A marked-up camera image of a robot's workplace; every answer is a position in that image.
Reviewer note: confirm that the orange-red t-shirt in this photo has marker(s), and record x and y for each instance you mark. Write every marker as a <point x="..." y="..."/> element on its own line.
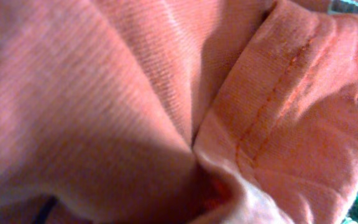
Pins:
<point x="177" y="112"/>

